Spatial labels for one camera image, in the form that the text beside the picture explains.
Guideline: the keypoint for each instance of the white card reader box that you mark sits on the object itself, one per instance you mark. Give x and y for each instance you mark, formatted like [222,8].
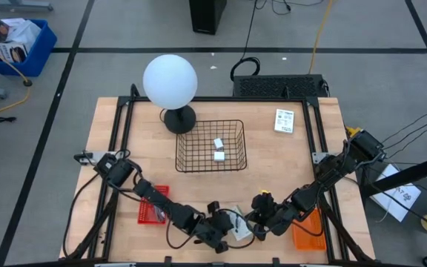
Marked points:
[244,231]

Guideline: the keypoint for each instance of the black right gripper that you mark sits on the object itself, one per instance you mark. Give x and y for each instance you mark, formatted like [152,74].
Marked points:
[282,219]

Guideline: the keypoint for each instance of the small white charger cube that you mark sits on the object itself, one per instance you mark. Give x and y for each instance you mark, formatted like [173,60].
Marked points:
[218,143]

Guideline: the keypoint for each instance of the white globe table lamp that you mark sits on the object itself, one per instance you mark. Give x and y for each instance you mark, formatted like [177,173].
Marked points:
[169,81]

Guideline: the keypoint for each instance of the blue plastic bin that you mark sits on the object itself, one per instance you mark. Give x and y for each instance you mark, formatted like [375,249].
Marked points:
[39,59]

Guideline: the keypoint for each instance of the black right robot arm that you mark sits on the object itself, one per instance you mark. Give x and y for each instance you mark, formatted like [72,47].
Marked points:
[332,172]

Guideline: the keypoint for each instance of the orange plastic basket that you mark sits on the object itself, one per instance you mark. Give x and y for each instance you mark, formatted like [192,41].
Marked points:
[311,237]

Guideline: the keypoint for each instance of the silver metal bracket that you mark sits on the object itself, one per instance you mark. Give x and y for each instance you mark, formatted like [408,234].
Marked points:
[87,157]
[319,157]

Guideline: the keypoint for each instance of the yellow tag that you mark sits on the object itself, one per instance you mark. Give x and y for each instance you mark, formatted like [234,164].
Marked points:
[264,192]
[352,130]

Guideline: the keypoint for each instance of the large white wall charger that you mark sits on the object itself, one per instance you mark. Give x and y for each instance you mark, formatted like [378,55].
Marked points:
[219,156]

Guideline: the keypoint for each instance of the black side table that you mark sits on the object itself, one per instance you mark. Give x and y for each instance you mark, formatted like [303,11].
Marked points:
[384,237]

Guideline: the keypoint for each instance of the white paper sheet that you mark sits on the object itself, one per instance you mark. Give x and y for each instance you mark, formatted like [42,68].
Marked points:
[399,196]

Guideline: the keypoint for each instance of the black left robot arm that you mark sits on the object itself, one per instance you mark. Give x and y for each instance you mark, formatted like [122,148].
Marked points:
[161,202]

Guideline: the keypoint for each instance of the black perforated computer case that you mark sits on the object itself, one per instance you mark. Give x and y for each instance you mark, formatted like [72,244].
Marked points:
[273,86]

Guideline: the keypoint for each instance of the red plastic basket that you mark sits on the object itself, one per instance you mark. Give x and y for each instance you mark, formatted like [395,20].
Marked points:
[147,207]

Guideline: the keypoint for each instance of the printed cardboard box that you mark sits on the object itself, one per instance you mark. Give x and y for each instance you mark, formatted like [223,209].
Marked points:
[7,52]

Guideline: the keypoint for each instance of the white box with printed label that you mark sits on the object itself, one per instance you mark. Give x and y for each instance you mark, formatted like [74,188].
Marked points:
[284,121]

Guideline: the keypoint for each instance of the black diagonal beam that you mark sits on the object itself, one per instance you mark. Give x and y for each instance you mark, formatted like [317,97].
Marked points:
[413,172]

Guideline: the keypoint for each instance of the black aluminium table frame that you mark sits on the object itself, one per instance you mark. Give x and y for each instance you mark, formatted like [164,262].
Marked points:
[217,99]

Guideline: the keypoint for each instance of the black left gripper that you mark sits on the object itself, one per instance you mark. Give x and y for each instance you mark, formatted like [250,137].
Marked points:
[215,228]

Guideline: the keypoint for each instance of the black computer tower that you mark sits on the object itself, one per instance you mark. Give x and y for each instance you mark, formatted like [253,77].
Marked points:
[208,16]

